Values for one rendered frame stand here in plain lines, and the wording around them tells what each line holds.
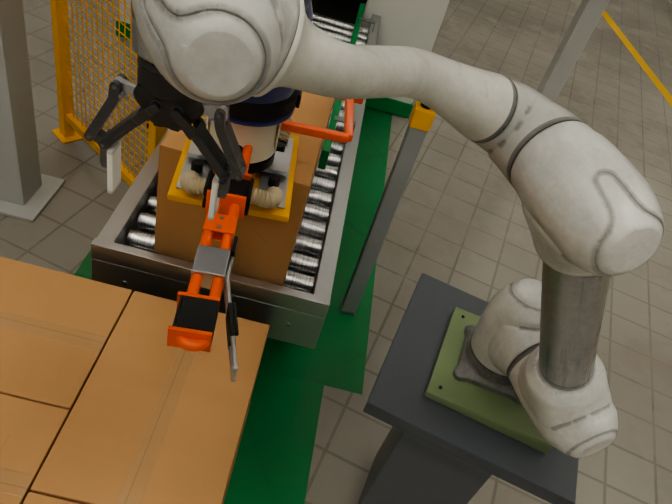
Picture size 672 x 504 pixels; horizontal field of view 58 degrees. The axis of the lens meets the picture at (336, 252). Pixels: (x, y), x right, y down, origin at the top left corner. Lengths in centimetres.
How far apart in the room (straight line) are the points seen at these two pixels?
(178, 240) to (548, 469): 115
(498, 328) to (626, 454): 146
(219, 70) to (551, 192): 49
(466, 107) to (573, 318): 39
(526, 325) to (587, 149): 61
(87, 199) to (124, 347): 136
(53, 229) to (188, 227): 111
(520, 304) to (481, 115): 60
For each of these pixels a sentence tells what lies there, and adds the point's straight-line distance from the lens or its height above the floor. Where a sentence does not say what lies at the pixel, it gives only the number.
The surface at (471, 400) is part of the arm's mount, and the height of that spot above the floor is 78.
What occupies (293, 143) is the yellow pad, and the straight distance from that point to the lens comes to 170.
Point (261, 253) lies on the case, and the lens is 178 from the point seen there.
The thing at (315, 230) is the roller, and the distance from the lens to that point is 211.
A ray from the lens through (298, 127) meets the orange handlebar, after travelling 155.
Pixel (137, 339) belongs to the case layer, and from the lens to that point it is 171.
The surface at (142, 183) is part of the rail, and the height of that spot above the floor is 60.
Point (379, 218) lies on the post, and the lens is 225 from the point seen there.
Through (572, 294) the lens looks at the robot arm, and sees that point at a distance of 99.
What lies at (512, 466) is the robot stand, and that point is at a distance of 149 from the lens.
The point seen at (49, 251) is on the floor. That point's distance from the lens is 271.
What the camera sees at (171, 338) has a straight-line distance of 107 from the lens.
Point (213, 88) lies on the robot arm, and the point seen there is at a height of 166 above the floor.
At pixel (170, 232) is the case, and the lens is 183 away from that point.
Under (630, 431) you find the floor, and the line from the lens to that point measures 288.
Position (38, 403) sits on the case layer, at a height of 54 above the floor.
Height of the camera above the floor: 189
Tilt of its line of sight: 41 degrees down
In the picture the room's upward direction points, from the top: 18 degrees clockwise
